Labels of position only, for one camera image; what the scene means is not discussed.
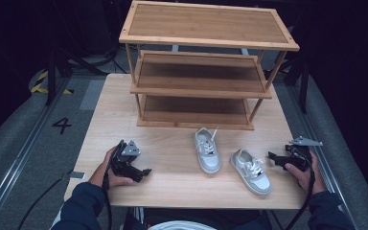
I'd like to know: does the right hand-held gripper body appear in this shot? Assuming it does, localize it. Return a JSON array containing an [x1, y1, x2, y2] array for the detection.
[[281, 136, 324, 173]]

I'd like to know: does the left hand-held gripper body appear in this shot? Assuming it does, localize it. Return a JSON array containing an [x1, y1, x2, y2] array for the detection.
[[109, 139, 146, 184]]

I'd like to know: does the grey white child sneaker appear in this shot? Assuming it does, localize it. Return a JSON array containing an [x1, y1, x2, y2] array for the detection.
[[193, 126, 222, 175], [229, 148, 273, 196]]

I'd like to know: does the three-tier wooden shoe rack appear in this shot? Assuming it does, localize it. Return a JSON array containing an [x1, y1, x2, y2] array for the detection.
[[118, 0, 301, 131]]

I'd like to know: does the person's left hand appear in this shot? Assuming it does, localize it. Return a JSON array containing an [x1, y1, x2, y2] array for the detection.
[[88, 145, 136, 190]]

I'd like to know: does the person's right hand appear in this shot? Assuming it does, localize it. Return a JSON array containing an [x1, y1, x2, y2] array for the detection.
[[284, 150, 328, 196]]

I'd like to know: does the white round object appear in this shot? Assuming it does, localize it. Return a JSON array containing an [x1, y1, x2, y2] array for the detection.
[[147, 219, 219, 230]]

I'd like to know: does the black metal stand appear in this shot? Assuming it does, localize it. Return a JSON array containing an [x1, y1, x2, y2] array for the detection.
[[45, 47, 109, 107], [283, 54, 311, 115]]

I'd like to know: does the metal floor rail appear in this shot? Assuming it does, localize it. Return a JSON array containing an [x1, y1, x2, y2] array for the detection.
[[286, 83, 360, 230], [0, 76, 72, 228]]

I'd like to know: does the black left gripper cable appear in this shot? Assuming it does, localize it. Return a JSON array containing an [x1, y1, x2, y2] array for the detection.
[[101, 149, 113, 230]]

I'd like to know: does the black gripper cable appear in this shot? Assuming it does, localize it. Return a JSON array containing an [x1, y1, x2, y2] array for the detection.
[[284, 166, 316, 230], [101, 149, 113, 230]]

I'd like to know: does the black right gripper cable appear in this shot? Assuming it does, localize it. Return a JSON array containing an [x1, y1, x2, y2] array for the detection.
[[284, 166, 316, 230]]

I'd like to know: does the black floor cable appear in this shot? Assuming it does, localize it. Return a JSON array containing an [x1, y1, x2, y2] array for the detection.
[[16, 174, 72, 230]]

